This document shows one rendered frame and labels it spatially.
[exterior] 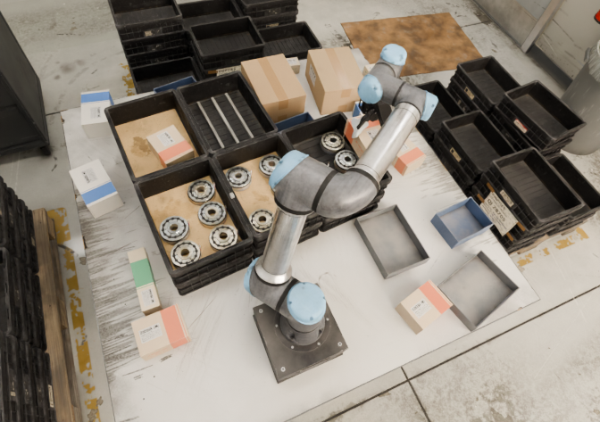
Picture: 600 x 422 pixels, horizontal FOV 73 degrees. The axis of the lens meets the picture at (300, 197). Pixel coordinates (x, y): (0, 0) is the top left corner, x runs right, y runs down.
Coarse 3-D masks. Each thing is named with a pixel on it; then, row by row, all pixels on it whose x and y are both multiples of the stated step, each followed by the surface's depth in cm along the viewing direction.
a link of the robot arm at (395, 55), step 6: (384, 48) 120; (390, 48) 120; (396, 48) 120; (402, 48) 120; (384, 54) 119; (390, 54) 118; (396, 54) 119; (402, 54) 119; (384, 60) 120; (390, 60) 119; (396, 60) 118; (402, 60) 119; (396, 66) 120; (402, 66) 122; (396, 72) 121; (396, 78) 125
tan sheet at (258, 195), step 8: (256, 160) 171; (248, 168) 168; (256, 168) 169; (256, 176) 167; (256, 184) 164; (264, 184) 165; (240, 192) 162; (248, 192) 162; (256, 192) 162; (264, 192) 163; (240, 200) 160; (248, 200) 160; (256, 200) 160; (264, 200) 161; (272, 200) 161; (248, 208) 158; (256, 208) 159; (264, 208) 159; (272, 208) 159; (248, 216) 156
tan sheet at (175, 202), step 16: (208, 176) 164; (176, 192) 159; (160, 208) 155; (176, 208) 155; (192, 208) 156; (160, 224) 151; (192, 224) 152; (224, 224) 154; (192, 240) 149; (208, 240) 149; (240, 240) 151
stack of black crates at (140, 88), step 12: (180, 60) 265; (192, 60) 265; (132, 72) 254; (144, 72) 262; (156, 72) 266; (168, 72) 269; (180, 72) 273; (192, 72) 274; (144, 84) 264; (156, 84) 265
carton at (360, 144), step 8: (376, 120) 149; (352, 128) 147; (368, 128) 147; (376, 128) 147; (360, 136) 145; (368, 136) 145; (352, 144) 151; (360, 144) 145; (368, 144) 143; (360, 152) 147
